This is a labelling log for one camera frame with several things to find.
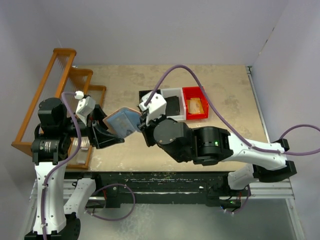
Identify pink leather card holder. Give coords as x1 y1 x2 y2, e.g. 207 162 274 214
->
102 107 142 139

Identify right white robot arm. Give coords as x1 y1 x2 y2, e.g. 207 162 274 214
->
137 114 297 190

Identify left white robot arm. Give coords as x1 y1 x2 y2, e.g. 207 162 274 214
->
24 95 125 240

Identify black cards in white bin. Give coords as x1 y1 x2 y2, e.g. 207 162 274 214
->
165 96 180 117

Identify orange card in red bin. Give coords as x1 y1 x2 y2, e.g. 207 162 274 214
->
187 97 204 115

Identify black plastic bin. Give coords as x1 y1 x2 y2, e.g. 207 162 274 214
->
138 89 162 103

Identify white plastic bin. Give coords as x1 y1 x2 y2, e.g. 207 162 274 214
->
160 87 187 122

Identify orange wooden rack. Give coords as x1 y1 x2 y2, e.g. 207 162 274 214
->
11 48 108 168

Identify red plastic bin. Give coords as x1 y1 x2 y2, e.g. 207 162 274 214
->
182 86 209 121

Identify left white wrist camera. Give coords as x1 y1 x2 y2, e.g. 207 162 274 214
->
74 91 96 125

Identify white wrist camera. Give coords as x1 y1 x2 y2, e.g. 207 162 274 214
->
74 91 96 125
138 92 167 125

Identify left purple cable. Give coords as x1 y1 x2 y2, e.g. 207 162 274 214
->
41 91 85 240

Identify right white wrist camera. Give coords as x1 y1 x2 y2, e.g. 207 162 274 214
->
138 92 167 125

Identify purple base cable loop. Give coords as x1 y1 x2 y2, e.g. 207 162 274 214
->
83 183 136 222

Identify black metal base frame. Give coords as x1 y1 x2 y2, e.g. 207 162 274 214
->
64 171 251 209

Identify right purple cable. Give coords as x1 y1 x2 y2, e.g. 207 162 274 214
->
144 64 320 156

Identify aluminium rail frame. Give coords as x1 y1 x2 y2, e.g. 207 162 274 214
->
246 65 298 201

